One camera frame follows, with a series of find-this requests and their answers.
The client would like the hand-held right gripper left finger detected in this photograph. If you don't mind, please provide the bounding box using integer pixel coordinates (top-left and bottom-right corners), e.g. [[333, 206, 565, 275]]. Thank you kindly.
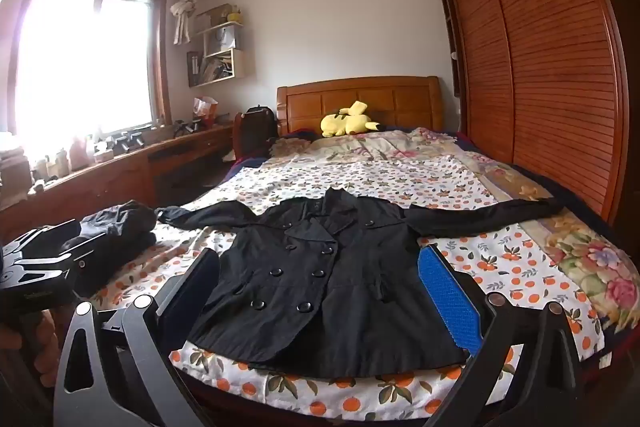
[[54, 248, 221, 427]]

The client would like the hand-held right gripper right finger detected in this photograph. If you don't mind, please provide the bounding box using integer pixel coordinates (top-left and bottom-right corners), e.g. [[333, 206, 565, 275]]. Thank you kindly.
[[418, 244, 583, 427]]

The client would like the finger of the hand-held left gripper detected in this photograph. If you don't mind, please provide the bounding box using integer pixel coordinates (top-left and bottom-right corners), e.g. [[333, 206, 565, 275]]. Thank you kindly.
[[0, 227, 108, 293]]

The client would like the black double-breasted coat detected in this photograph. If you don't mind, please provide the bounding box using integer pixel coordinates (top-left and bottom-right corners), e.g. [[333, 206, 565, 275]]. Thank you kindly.
[[157, 187, 566, 380]]

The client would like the dark folded clothes pile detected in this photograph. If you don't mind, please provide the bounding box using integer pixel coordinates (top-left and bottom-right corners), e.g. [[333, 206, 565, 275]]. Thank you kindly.
[[62, 201, 159, 298]]

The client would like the person's left hand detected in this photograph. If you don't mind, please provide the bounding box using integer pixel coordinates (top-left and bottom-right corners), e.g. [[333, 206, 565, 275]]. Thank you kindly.
[[0, 307, 60, 390]]

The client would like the pink kettle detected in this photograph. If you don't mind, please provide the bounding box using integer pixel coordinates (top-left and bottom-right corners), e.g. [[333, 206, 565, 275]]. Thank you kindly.
[[70, 139, 94, 172]]

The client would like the orange fruit print bed sheet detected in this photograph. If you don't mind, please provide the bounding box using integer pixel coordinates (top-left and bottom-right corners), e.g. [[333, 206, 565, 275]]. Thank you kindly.
[[75, 152, 616, 427]]

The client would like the navy red striped blanket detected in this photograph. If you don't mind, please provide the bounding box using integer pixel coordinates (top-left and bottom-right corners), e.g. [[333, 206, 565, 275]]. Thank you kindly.
[[227, 129, 311, 175]]

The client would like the spare black gripper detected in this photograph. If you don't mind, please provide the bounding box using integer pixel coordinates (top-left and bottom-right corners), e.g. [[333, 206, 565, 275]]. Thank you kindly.
[[106, 129, 147, 154], [172, 117, 207, 138]]

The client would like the floral quilt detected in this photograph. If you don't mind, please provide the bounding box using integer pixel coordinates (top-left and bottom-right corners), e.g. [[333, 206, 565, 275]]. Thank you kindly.
[[270, 127, 640, 333]]

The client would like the black backpack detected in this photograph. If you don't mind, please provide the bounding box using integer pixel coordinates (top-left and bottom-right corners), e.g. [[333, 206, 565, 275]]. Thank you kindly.
[[232, 106, 277, 158]]

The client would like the red and white paper bag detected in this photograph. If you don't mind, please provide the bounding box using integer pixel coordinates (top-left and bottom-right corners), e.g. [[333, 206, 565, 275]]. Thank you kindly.
[[194, 97, 219, 128]]

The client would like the wooden bed headboard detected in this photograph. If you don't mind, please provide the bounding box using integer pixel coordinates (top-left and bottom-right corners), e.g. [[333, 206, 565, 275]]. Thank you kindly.
[[276, 76, 446, 138]]

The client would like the yellow plush toy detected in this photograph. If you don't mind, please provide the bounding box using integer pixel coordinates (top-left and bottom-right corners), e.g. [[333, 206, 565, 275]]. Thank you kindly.
[[320, 101, 384, 138]]

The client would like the wood framed window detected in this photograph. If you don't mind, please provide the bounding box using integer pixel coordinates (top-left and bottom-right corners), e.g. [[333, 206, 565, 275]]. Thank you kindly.
[[7, 0, 172, 145]]

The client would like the row of books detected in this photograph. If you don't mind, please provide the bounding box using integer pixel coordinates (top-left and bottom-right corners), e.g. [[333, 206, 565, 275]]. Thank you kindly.
[[199, 56, 235, 84]]

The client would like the white shopping bag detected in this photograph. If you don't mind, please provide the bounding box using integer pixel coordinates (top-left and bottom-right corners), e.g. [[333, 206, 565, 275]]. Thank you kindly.
[[212, 27, 237, 54]]

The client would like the wooden louvered wardrobe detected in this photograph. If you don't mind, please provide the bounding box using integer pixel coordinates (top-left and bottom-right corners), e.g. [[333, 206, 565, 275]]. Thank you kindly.
[[429, 0, 640, 228]]

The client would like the cardboard box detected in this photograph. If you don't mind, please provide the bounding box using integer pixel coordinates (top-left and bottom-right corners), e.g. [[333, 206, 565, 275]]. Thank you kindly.
[[195, 4, 232, 32]]

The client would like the tied cream curtain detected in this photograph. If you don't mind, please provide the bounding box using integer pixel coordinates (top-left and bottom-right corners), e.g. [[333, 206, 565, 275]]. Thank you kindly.
[[170, 0, 209, 46]]

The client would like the cream wall shelf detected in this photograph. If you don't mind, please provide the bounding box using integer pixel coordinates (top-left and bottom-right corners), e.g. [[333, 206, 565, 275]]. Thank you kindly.
[[187, 4, 247, 88]]

